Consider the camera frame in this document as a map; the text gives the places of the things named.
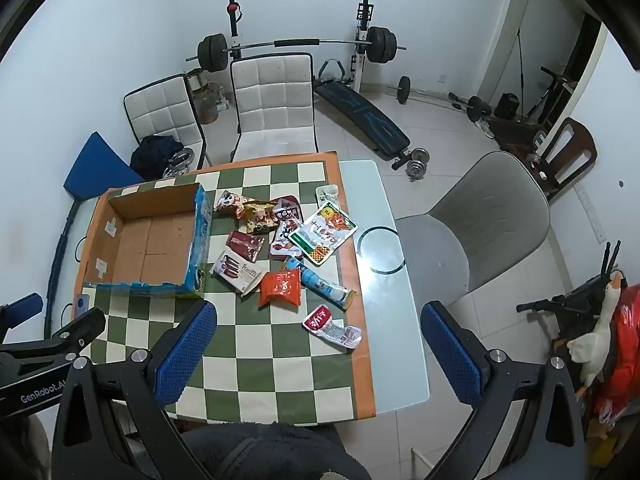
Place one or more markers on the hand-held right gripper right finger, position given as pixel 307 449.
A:
pixel 450 355

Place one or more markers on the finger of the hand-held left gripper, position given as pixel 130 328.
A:
pixel 75 331
pixel 22 304

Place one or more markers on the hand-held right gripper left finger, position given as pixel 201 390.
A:
pixel 187 355

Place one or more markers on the cream chocolate cookie packet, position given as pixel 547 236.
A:
pixel 235 270

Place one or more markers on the cardboard box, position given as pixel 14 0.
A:
pixel 150 245

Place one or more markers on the orange snack packet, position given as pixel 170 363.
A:
pixel 280 287

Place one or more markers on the red white snack packet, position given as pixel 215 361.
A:
pixel 325 325

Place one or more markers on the blue tube snack packet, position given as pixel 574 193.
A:
pixel 315 280

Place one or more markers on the large green white snack packet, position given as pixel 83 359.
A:
pixel 320 235

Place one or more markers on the green checkered tablecloth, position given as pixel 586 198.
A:
pixel 280 360

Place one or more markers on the dark red snack packet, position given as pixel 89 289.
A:
pixel 245 246

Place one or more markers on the person's dark fleece clothing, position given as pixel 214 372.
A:
pixel 280 452

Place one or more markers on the grey shell chair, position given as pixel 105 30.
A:
pixel 480 220

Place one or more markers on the white goose plush toy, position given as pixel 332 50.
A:
pixel 595 340

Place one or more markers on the white maroon snack packet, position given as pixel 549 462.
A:
pixel 282 240

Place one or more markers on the cartoon face snack packet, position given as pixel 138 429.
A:
pixel 227 202

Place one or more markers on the yellow snack packet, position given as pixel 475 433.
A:
pixel 260 215

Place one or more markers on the red bag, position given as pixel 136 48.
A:
pixel 627 340

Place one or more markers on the dark clothes pile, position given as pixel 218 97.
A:
pixel 152 155

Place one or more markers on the chrome weight plates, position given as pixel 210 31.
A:
pixel 179 162

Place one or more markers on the chrome dumbbell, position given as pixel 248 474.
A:
pixel 417 162

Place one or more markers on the small clear snack packet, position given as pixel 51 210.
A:
pixel 327 194

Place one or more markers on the white padded chair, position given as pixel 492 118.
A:
pixel 272 105
pixel 162 110

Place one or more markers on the brown wooden chair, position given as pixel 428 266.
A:
pixel 575 145

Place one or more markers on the glass jar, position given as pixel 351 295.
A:
pixel 206 105

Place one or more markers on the black bag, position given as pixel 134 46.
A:
pixel 507 105

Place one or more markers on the black sit-up bench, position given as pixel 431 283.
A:
pixel 360 110

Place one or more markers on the curl bar with plates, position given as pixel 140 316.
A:
pixel 404 89

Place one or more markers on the black kick scooter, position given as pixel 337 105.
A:
pixel 552 87

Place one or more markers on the black plate barbell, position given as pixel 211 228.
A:
pixel 215 52

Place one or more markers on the black metal frame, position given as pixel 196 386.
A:
pixel 575 310

